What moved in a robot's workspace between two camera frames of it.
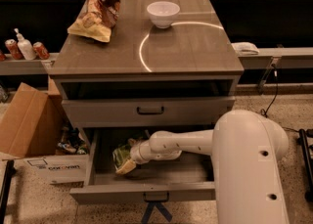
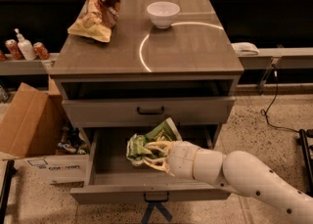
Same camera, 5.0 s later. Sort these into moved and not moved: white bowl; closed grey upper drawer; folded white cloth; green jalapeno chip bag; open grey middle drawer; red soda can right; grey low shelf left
Moved: green jalapeno chip bag
Not moved: white bowl; red soda can right; open grey middle drawer; folded white cloth; closed grey upper drawer; grey low shelf left
